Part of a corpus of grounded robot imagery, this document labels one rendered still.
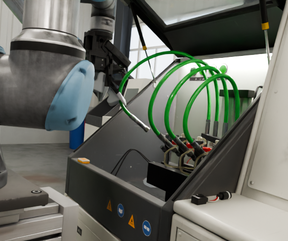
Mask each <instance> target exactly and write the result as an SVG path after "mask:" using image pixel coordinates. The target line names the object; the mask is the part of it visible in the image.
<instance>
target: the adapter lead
mask: <svg viewBox="0 0 288 241"><path fill-rule="evenodd" d="M231 197H232V194H231V192H230V191H225V192H220V193H218V194H217V195H216V199H215V200H208V197H205V196H204V195H202V194H196V195H194V196H192V197H191V203H193V204H196V205H203V204H206V202H217V201H218V200H219V199H220V200H225V199H230V198H231Z"/></svg>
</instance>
